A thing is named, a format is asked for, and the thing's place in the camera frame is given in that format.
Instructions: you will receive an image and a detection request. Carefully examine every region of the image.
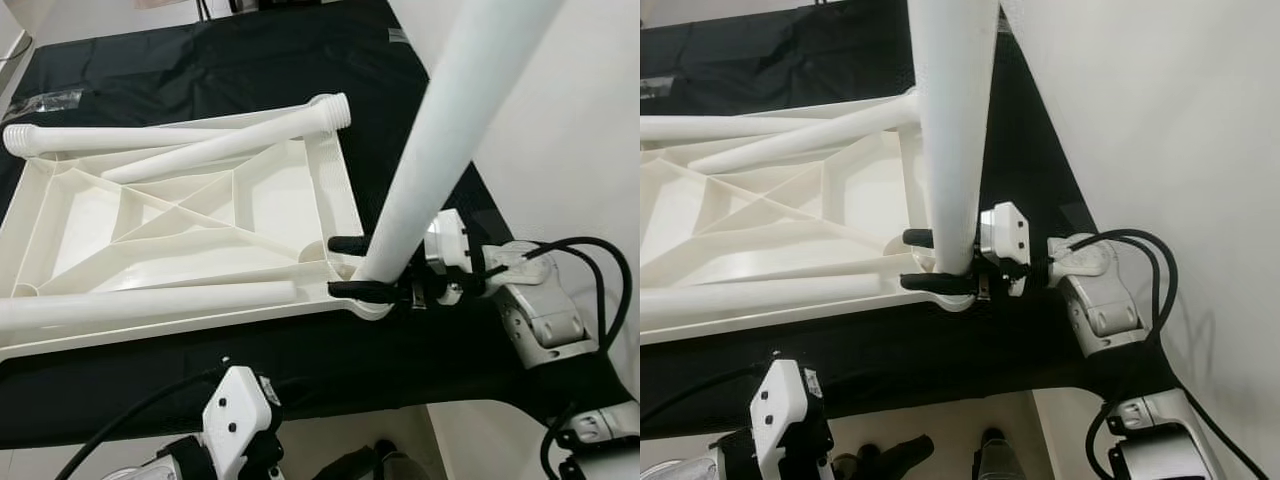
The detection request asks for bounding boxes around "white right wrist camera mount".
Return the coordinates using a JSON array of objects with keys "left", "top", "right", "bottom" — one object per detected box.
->
[
  {"left": 978, "top": 202, "right": 1033, "bottom": 273},
  {"left": 422, "top": 208, "right": 476, "bottom": 306}
]

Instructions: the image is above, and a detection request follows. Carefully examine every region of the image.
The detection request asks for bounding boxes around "white plastic table leg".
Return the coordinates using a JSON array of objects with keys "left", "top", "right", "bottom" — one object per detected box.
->
[
  {"left": 907, "top": 0, "right": 1001, "bottom": 276},
  {"left": 0, "top": 280, "right": 301, "bottom": 336},
  {"left": 640, "top": 272, "right": 896, "bottom": 336},
  {"left": 352, "top": 0, "right": 566, "bottom": 284},
  {"left": 640, "top": 115, "right": 831, "bottom": 144},
  {"left": 100, "top": 93, "right": 353, "bottom": 186},
  {"left": 3, "top": 123, "right": 236, "bottom": 158},
  {"left": 688, "top": 88, "right": 921, "bottom": 176}
]

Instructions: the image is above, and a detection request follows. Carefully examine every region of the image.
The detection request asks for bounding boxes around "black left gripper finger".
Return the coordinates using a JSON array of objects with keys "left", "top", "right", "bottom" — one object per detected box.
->
[
  {"left": 313, "top": 444, "right": 402, "bottom": 480},
  {"left": 836, "top": 435, "right": 937, "bottom": 480}
]

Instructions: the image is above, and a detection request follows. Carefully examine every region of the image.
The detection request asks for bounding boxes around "white plastic children table top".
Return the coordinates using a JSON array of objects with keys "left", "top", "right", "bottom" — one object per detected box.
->
[
  {"left": 0, "top": 100, "right": 396, "bottom": 363},
  {"left": 640, "top": 88, "right": 976, "bottom": 346}
]

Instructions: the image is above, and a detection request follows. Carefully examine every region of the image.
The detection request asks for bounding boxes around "black tablecloth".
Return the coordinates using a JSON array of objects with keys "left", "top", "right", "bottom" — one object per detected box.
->
[
  {"left": 640, "top": 0, "right": 1181, "bottom": 421},
  {"left": 0, "top": 0, "right": 633, "bottom": 451}
]

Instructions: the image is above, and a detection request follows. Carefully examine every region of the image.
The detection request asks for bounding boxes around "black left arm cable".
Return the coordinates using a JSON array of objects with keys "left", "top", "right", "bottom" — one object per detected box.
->
[
  {"left": 55, "top": 365, "right": 229, "bottom": 480},
  {"left": 640, "top": 362, "right": 778, "bottom": 428}
]

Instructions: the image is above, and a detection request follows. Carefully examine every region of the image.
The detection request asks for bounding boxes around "grey robot leg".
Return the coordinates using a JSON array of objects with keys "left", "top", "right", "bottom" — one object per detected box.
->
[
  {"left": 385, "top": 450, "right": 429, "bottom": 480},
  {"left": 975, "top": 428, "right": 1023, "bottom": 480}
]

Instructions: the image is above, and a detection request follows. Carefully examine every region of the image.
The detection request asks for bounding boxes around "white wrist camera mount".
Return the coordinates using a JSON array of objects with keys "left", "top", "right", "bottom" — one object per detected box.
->
[
  {"left": 422, "top": 208, "right": 476, "bottom": 306},
  {"left": 978, "top": 202, "right": 1033, "bottom": 273},
  {"left": 200, "top": 365, "right": 283, "bottom": 479},
  {"left": 750, "top": 358, "right": 831, "bottom": 480}
]

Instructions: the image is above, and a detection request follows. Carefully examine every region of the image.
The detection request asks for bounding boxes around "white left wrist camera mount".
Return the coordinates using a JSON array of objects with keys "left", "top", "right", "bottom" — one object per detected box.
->
[
  {"left": 750, "top": 358, "right": 831, "bottom": 480},
  {"left": 200, "top": 365, "right": 283, "bottom": 479}
]

